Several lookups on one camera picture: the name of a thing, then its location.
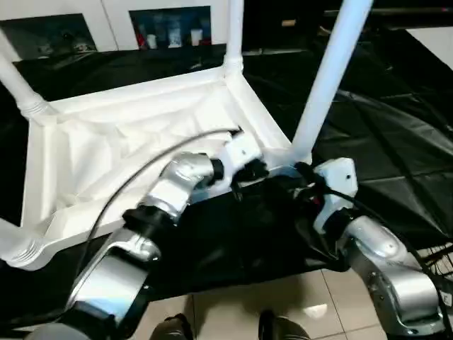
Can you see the white plastic table leg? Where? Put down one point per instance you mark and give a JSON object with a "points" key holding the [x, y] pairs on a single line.
{"points": [[18, 85], [329, 78], [234, 32], [18, 244]]}

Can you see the white plastic table top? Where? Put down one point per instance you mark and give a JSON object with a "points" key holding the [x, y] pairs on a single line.
{"points": [[85, 142]]}

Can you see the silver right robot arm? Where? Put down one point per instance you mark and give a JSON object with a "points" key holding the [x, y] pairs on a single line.
{"points": [[382, 262]]}

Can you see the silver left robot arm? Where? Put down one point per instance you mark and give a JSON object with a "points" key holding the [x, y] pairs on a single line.
{"points": [[170, 191]]}

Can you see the black work mat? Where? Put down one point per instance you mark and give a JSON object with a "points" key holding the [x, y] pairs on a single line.
{"points": [[382, 127]]}

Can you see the small yellow tag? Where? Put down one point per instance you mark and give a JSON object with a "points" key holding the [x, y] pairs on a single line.
{"points": [[289, 23]]}

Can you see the white cabinet with glass doors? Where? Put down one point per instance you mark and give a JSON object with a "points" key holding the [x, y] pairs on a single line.
{"points": [[113, 18]]}

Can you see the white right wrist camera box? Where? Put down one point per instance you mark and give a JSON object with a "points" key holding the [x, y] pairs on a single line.
{"points": [[336, 177]]}

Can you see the black folding stand frame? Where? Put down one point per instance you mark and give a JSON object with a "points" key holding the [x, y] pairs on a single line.
{"points": [[437, 258]]}

